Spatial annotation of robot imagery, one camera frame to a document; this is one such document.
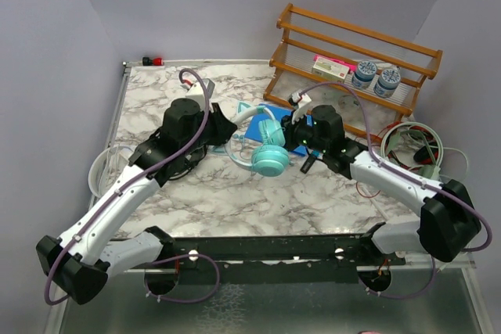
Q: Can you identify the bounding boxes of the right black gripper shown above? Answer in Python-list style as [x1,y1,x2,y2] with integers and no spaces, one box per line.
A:
[267,109,328,153]

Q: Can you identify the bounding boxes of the black blue marker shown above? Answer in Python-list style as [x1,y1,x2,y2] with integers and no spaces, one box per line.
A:
[300,150,319,174]

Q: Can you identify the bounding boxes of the red black headphones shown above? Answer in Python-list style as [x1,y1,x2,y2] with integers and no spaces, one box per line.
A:
[382,123,442,165]

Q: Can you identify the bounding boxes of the green headphones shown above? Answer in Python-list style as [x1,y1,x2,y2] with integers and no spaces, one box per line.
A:
[381,121,470,186]

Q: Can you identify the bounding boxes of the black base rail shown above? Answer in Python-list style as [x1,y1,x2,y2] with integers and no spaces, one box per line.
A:
[136,234,405,286]

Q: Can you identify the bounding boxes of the black blue headphones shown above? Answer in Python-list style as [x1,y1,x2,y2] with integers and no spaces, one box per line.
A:
[169,145,208,181]

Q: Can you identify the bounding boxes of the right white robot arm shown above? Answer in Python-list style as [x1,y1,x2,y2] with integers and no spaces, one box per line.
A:
[280,105,481,264]

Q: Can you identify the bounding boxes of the blue notebook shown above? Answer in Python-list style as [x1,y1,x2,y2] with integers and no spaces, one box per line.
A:
[245,103,306,156]

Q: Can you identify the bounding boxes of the tape roll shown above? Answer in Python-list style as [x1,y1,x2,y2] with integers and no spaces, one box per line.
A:
[338,95,359,110]

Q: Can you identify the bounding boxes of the wooden shelf rack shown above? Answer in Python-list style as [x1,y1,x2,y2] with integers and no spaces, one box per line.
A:
[263,4,443,135]

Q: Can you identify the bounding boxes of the teal cat-ear headphones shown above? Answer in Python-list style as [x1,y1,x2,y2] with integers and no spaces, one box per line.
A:
[222,105,290,178]

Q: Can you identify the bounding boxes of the white over-ear headphones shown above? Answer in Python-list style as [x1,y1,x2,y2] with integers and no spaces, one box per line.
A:
[88,144,133,198]

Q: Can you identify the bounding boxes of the blue-lid jar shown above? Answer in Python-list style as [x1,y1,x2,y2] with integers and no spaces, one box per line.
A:
[373,68,402,98]
[351,60,377,90]

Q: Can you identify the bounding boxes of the right blue-lid jar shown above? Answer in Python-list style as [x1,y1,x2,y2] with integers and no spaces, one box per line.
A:
[373,68,402,98]

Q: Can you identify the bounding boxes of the red black connector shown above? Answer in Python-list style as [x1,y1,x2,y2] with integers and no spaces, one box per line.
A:
[142,56,163,66]

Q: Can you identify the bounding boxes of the white green box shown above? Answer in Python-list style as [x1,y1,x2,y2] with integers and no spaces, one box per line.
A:
[311,56,349,84]

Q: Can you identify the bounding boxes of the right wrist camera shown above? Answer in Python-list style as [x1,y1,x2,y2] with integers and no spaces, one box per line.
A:
[289,92,312,124]

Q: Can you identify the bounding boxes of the white stick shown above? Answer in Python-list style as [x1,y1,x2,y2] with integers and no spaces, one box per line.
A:
[369,198,390,221]

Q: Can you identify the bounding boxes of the left blue-lid jar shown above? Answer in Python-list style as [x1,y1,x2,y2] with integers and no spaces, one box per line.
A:
[351,60,377,90]

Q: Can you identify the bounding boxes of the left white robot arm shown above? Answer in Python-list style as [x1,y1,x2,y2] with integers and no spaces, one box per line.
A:
[36,98,237,304]

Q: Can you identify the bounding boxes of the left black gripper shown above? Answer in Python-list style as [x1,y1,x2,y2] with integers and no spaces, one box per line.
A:
[182,102,239,156]

